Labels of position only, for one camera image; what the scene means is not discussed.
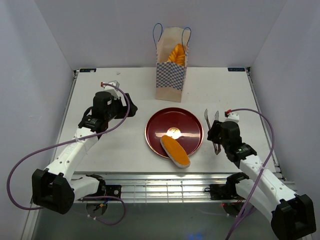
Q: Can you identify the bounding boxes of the golden braided loaf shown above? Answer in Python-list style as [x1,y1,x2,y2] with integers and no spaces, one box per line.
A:
[167,43,186,66]

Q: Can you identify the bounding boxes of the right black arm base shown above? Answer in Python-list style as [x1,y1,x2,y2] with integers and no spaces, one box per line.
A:
[204,183,243,201]

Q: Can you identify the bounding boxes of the orange flat white-edged bread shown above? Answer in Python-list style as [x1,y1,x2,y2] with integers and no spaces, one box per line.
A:
[160,135,191,169]

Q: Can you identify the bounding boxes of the left blue corner label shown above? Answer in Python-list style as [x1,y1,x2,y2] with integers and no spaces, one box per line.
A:
[79,68,97,73]

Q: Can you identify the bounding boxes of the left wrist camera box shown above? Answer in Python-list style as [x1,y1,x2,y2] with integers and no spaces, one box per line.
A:
[100,80,121,99]

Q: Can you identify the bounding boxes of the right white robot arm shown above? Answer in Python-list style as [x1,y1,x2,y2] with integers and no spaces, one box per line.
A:
[207,120,317,240]

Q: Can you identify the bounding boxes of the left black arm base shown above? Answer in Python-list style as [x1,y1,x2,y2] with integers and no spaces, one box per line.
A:
[86,174,122,198]

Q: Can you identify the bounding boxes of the blue corner label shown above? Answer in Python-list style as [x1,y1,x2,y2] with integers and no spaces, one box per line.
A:
[227,67,246,72]
[79,68,97,73]

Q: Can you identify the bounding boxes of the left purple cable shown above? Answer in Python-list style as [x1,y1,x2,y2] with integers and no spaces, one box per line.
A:
[6,83,131,226]

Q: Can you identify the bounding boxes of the metal serving tongs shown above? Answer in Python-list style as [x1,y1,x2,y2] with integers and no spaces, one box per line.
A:
[203,108,222,156]

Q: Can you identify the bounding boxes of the right blue corner label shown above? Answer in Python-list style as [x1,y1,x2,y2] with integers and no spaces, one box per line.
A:
[227,67,246,72]

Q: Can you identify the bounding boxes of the dark red round plate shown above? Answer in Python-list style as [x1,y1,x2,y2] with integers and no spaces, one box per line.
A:
[145,107,204,158]

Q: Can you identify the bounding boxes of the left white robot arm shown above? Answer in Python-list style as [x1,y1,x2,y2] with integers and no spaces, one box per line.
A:
[31,91,138,214]

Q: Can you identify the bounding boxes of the aluminium rail frame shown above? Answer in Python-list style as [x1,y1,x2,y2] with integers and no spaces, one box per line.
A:
[61,67,270,203]

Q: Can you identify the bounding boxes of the blue checkered paper bag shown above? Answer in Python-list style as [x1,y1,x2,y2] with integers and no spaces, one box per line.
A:
[152,23,192,103]

